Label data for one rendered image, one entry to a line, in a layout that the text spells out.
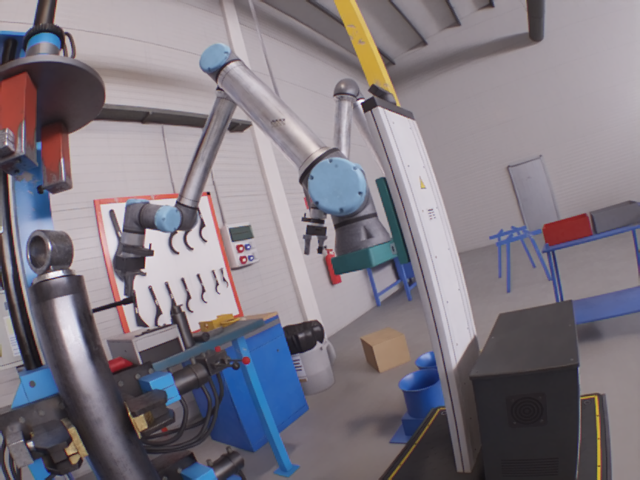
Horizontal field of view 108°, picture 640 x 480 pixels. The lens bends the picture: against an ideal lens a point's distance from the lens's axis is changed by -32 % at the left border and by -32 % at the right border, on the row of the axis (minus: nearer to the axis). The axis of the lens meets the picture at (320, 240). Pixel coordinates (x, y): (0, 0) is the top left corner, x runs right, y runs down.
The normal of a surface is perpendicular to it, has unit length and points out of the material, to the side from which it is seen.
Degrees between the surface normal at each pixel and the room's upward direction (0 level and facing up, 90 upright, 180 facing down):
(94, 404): 90
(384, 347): 90
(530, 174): 90
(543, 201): 90
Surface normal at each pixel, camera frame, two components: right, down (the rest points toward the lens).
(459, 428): -0.62, 0.15
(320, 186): -0.15, 0.09
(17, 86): 0.34, -0.13
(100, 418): 0.68, -0.22
